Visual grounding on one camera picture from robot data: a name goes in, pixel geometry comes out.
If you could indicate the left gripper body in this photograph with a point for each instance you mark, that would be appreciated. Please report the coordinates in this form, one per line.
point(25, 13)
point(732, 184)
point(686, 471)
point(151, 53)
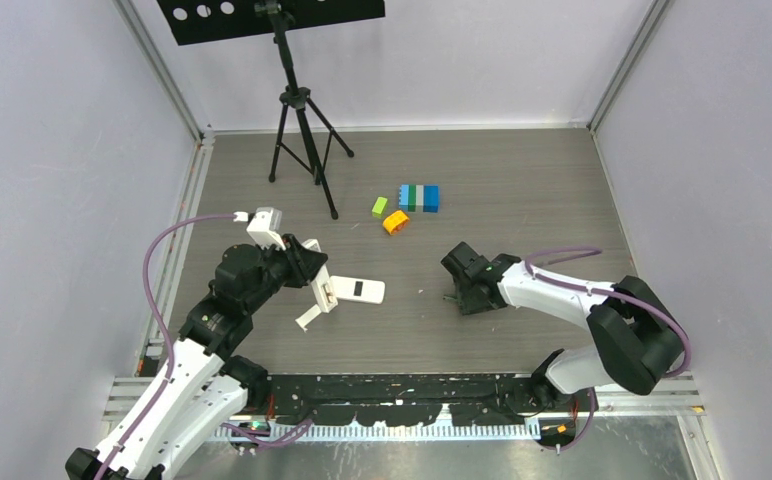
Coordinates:
point(280, 268)

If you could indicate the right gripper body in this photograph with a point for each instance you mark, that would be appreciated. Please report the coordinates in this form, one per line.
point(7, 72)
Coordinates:
point(469, 303)

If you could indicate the long white battery cover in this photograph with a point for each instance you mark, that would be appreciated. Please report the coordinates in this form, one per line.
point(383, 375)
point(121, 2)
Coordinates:
point(308, 316)

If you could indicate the white remote with red keypad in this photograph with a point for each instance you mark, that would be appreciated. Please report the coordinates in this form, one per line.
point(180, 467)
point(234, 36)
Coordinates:
point(358, 290)

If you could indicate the white air conditioner remote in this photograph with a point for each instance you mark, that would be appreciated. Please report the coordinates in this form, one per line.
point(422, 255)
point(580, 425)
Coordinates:
point(323, 290)

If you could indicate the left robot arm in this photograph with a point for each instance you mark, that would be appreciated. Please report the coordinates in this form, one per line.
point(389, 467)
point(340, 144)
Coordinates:
point(203, 382)

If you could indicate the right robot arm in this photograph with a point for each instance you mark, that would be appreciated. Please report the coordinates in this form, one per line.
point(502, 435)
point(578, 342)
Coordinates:
point(635, 341)

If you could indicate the orange toy brick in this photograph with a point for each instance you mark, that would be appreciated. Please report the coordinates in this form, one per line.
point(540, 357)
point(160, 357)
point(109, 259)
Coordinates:
point(395, 222)

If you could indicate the blue green toy block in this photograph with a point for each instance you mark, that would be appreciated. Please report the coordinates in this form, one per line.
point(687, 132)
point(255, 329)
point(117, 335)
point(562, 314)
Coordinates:
point(419, 198)

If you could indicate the green toy brick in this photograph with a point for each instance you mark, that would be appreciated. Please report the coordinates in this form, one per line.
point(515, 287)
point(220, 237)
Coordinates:
point(379, 207)

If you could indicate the black tripod stand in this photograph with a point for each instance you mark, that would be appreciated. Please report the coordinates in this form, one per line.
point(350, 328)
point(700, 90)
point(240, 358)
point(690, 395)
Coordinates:
point(298, 99)

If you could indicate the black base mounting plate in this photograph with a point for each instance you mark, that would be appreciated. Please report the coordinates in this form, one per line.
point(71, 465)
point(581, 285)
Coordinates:
point(403, 400)

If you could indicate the black perforated plate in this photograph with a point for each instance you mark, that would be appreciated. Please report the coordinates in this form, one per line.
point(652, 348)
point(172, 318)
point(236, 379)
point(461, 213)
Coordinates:
point(196, 22)

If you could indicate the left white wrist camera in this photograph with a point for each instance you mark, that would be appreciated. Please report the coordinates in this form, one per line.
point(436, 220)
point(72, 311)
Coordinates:
point(262, 226)

